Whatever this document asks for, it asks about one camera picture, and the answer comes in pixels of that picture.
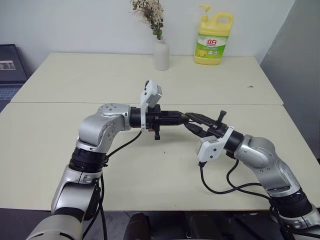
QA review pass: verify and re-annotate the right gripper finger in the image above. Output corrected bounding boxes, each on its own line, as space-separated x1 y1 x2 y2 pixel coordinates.
185 112 217 127
185 121 210 138

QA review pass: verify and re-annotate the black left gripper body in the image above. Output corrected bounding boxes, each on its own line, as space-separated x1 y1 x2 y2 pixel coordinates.
145 104 168 141

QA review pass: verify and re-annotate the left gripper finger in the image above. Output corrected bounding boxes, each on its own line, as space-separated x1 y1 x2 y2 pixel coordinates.
160 117 189 126
160 110 185 119

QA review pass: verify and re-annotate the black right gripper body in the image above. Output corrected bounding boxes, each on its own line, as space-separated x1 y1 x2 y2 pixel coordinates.
205 109 229 139

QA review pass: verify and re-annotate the white ceramic vase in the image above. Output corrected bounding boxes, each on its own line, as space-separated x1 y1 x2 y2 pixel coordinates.
153 35 171 72

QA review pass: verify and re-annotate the yellow dish soap bottle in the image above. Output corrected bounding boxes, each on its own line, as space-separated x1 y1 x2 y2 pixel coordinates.
193 4 235 66

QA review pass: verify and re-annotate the grey partition panel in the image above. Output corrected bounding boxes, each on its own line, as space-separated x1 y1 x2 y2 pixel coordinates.
259 0 320 161

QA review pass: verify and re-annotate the dark rounded shape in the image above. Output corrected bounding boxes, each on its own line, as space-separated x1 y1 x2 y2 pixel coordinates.
124 211 152 240
184 212 216 240

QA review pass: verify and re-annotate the dried flower bunch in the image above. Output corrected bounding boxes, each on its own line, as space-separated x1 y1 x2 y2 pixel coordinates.
128 0 165 41

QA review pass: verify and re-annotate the black laptop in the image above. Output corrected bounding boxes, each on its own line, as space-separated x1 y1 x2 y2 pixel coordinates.
0 43 28 113

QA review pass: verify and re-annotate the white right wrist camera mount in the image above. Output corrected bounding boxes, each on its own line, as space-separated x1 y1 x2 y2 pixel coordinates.
194 126 235 162

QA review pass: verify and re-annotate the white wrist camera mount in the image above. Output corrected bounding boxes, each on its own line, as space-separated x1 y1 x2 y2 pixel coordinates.
194 126 235 162
139 79 165 132

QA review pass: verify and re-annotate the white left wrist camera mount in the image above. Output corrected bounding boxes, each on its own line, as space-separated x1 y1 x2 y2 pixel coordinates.
139 79 165 132

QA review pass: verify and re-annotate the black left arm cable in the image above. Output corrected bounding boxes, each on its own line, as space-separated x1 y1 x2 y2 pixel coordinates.
82 129 143 240

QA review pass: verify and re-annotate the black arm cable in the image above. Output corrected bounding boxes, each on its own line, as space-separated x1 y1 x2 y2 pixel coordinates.
197 150 283 209
82 129 143 240

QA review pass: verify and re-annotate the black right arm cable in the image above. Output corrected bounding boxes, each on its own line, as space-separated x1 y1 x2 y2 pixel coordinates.
197 150 283 209

